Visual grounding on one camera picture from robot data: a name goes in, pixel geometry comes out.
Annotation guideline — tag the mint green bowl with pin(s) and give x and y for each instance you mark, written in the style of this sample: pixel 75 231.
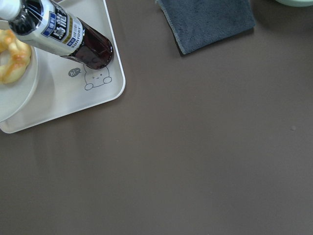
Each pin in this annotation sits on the mint green bowl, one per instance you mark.
pixel 296 3

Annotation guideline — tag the glazed twisted donut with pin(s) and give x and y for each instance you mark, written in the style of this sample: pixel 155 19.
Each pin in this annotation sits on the glazed twisted donut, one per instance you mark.
pixel 19 57

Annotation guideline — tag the cream rabbit tray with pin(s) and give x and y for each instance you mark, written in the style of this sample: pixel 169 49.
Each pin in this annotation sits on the cream rabbit tray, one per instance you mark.
pixel 66 87

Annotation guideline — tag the white round plate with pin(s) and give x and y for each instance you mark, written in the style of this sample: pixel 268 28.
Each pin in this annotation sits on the white round plate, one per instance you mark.
pixel 14 96

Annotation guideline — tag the grey folded cloth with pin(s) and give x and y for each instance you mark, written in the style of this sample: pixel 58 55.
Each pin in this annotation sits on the grey folded cloth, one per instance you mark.
pixel 198 23

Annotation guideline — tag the dark tea bottle on tray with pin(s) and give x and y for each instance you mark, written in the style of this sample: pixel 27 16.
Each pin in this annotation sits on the dark tea bottle on tray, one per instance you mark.
pixel 44 24

